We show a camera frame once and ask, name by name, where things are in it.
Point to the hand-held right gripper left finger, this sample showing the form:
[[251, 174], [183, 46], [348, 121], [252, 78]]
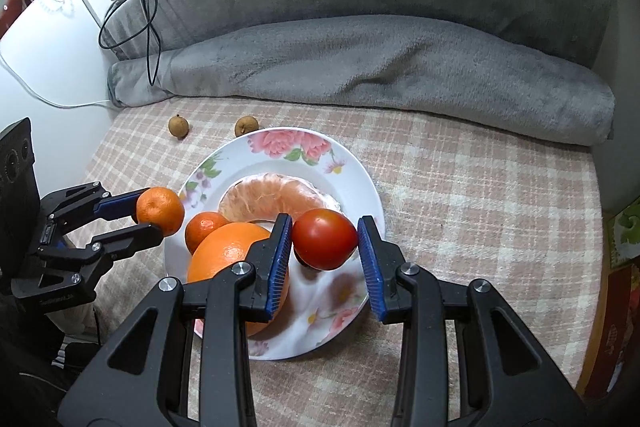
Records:
[[277, 257]]

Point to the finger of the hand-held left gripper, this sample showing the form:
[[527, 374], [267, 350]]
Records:
[[127, 243], [117, 203]]

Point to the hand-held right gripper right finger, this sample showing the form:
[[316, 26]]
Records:
[[370, 262]]

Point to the small mandarin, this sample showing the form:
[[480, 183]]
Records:
[[202, 229], [160, 209]]

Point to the red tomato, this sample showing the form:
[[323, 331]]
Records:
[[322, 237]]

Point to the large orange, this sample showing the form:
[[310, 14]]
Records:
[[220, 257]]

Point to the white floral plate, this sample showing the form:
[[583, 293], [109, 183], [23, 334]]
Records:
[[350, 177]]

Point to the brown longan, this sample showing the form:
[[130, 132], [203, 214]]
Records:
[[178, 127], [246, 127]]

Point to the plaid tablecloth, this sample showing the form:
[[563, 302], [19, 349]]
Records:
[[475, 207]]

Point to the rolled grey fleece blanket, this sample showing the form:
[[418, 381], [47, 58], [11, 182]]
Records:
[[400, 72]]

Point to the red cardboard box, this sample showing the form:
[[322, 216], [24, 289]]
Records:
[[615, 337]]

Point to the green snack package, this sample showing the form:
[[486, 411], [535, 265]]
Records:
[[627, 232]]

